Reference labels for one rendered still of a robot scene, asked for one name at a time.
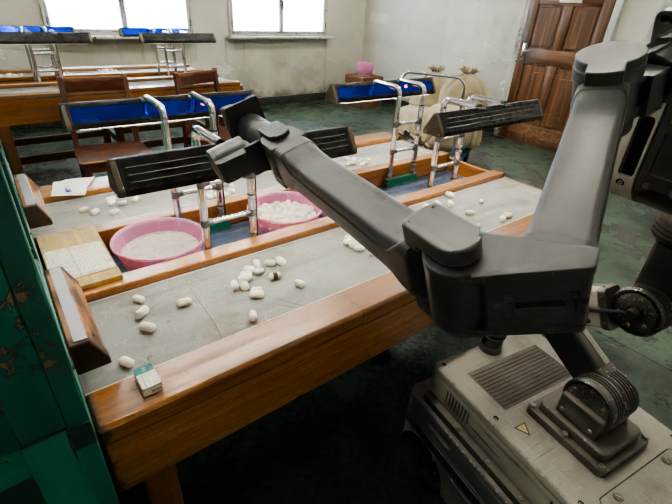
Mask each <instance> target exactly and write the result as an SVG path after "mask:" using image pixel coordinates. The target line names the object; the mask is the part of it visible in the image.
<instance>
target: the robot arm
mask: <svg viewBox="0 0 672 504"><path fill-rule="evenodd" d="M572 81H573V83H572V93H571V103H570V113H569V119H568V121H567V124H566V127H565V130H564V132H563V135H562V138H561V141H560V143H559V146H558V149H557V152H556V154H555V157H554V160H553V162H552V165H551V168H550V171H549V173H548V176H547V179H546V182H545V184H544V187H543V190H542V192H541V195H540V198H539V201H538V203H537V206H536V209H535V211H534V214H533V217H532V220H531V222H530V225H529V227H528V229H527V231H526V232H524V233H523V234H522V236H521V237H518V236H511V235H504V234H496V233H489V232H481V231H480V229H479V228H478V226H476V225H475V224H473V223H471V222H470V221H468V220H466V219H464V218H463V217H461V216H459V215H458V214H456V213H454V212H452V211H451V210H449V209H447V208H445V207H444V206H442V205H440V204H438V203H433V204H430V205H428V206H425V207H423V208H421V209H419V210H417V211H414V210H413V209H411V208H409V207H407V206H406V205H404V204H403V203H401V202H400V201H398V200H396V199H395V198H393V197H392V196H390V195H388V194H387V193H385V192H384V191H382V190H381V189H379V188H377V187H376V186H374V185H373V184H371V183H369V182H368V181H366V180H365V179H363V178H362V177H360V176H358V175H357V174H355V173H354V172H352V171H350V170H349V169H347V168H346V167H344V166H343V165H341V164H339V163H338V162H336V161H335V160H333V159H331V158H330V157H328V156H327V155H326V154H324V153H323V152H322V151H321V150H320V149H319V148H318V147H317V145H316V144H315V143H314V142H312V141H311V140H309V139H308V138H307V137H306V134H305V133H304V132H302V131H300V130H299V129H297V128H295V127H293V126H286V125H284V124H283V123H281V122H279V121H278V120H277V121H275V122H273V123H270V122H269V121H267V120H266V119H265V116H264V113H263V111H262V108H261V105H260V102H259V100H258V97H257V96H255V95H250V96H247V97H245V99H244V100H241V101H239V102H237V103H235V104H228V105H226V106H224V107H222V108H221V109H220V112H221V115H222V117H223V119H224V123H225V125H226V128H227V130H228V131H229V133H230V137H231V139H230V140H228V141H226V142H224V143H222V144H220V145H218V146H215V147H213V148H211V149H209V150H207V151H206V154H207V157H208V159H209V161H210V163H211V166H212V167H213V169H214V171H215V172H216V174H217V176H218V178H219V179H220V180H221V181H222V183H227V184H228V183H232V182H234V181H236V180H239V179H241V178H243V177H245V176H247V175H250V174H252V173H254V174H255V175H259V174H261V173H263V172H265V171H267V170H269V169H272V171H273V174H274V176H275V179H276V181H277V182H278V183H280V184H281V185H282V186H283V187H284V188H285V189H287V188H290V189H291V190H293V191H297V192H299V193H300V194H302V195H303V196H304V197H306V198H307V199H308V200H309V201H310V202H312V203H313V204H314V205H315V206H316V207H317V208H319V209H320V210H321V211H322V212H323V213H324V214H326V215H327V216H328V217H329V218H330V219H332V220H333V221H334V222H335V223H336V224H337V225H339V226H340V227H341V228H342V229H343V230H344V231H346V232H347V233H348V234H349V235H350V236H351V237H353V238H354V239H355V240H356V241H357V242H359V243H360V244H361V245H362V246H363V247H364V248H366V249H367V250H368V251H369V252H370V253H371V254H373V255H374V256H375V257H376V258H377V259H378V260H380V261H381V262H382V263H383V264H384V265H385V266H386V267H387V268H388V269H389V270H390V271H391V272H392V273H393V274H394V275H395V277H396V278H397V280H398V281H399V282H400V284H401V285H402V286H403V287H404V288H405V289H406V290H407V291H409V292H410V293H411V294H412V295H413V296H416V300H417V305H418V307H419V308H420V309H421V310H422V311H424V312H425V313H426V314H427V315H428V316H429V317H430V318H431V319H433V320H434V322H435V323H436V325H437V326H438V327H440V328H441V329H442V330H444V331H446V332H447V333H448V334H450V335H451V336H453V337H456V338H461V339H468V338H472V337H483V336H507V335H531V334H554V333H578V332H583V331H584V330H585V329H586V323H587V318H588V313H589V307H588V306H589V301H590V295H591V290H592V284H593V279H594V274H595V273H596V270H597V265H598V260H599V255H600V250H601V249H600V248H598V244H599V239H600V234H601V229H602V224H603V219H604V215H605V210H606V205H607V200H608V195H609V191H610V186H611V181H612V176H613V171H614V167H615V162H616V157H617V152H618V147H619V143H620V138H621V137H623V136H625V135H627V134H628V133H629V132H630V131H631V130H632V126H633V121H634V119H635V118H636V117H641V118H646V117H648V116H649V115H651V114H653V113H654V112H656V111H658V110H659V109H661V106H662V103H666V104H671V105H672V7H668V8H666V9H664V10H662V11H661V12H659V13H658V14H657V15H656V17H655V20H654V25H653V31H652V36H651V41H650V43H648V44H647V45H644V44H642V43H639V42H634V41H610V42H603V43H598V44H594V45H591V46H588V47H585V48H583V49H581V50H580V51H578V52H577V53H576V55H575V62H574V63H573V68H572Z"/></svg>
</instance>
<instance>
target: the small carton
mask: <svg viewBox="0 0 672 504"><path fill-rule="evenodd" d="M133 373H134V377H135V379H136V381H137V384H138V386H139V388H140V390H141V392H142V394H143V397H144V398H145V397H147V396H149V395H152V394H154V393H156V392H158V391H161V390H163V385H162V381H161V379H160V377H159V375H158V374H157V372H156V370H155V368H154V366H153V364H152V363H149V364H147V365H144V366H142V367H139V368H137V369H134V370H133Z"/></svg>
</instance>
